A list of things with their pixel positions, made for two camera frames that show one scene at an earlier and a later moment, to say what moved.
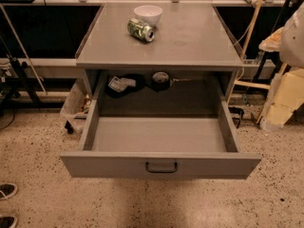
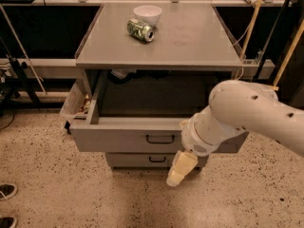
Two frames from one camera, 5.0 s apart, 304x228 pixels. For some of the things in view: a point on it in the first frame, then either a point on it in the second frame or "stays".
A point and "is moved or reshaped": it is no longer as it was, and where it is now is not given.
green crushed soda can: [140, 29] stays
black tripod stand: [11, 71] stays
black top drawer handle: [161, 171] -> [160, 142]
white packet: [120, 85] -> [123, 72]
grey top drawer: [160, 146] is moved or reshaped
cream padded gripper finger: [285, 96] -> [183, 164]
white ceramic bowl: [149, 13] stays
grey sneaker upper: [8, 190] stays
